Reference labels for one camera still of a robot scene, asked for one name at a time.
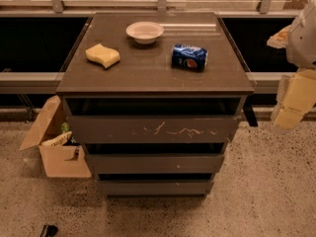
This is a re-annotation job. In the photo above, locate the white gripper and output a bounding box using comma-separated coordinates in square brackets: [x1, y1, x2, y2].
[267, 26, 316, 135]

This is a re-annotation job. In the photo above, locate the open cardboard box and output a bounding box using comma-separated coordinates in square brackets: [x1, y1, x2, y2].
[20, 96, 91, 178]

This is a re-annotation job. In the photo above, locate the yellow sponge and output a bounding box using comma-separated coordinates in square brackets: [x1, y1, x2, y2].
[85, 43, 120, 69]

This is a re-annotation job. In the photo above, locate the dark grey drawer cabinet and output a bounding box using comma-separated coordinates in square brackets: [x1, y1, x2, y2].
[56, 13, 254, 183]

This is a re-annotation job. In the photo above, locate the white bowl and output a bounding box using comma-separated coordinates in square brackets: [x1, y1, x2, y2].
[126, 22, 164, 44]

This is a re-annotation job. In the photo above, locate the grey drawer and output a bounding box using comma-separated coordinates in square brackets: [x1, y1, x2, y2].
[67, 116, 239, 144]
[97, 181, 213, 197]
[86, 155, 224, 174]

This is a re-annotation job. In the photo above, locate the blue pepsi can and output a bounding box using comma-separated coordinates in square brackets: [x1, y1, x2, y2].
[171, 43, 208, 71]

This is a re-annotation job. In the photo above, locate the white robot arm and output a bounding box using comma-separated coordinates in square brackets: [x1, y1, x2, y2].
[267, 0, 316, 134]

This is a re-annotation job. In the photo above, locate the black object on floor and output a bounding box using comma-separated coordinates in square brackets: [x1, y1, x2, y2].
[39, 224, 58, 237]

